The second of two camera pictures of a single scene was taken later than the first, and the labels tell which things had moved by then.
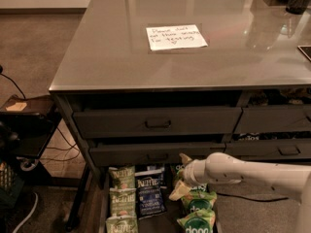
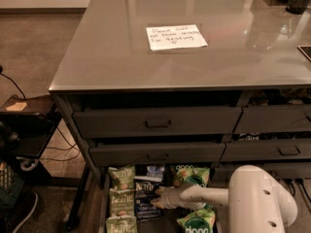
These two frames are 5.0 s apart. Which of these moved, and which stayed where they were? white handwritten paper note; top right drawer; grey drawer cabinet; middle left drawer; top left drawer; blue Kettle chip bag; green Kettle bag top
Moved: blue Kettle chip bag
Stayed: white handwritten paper note; top right drawer; green Kettle bag top; top left drawer; grey drawer cabinet; middle left drawer
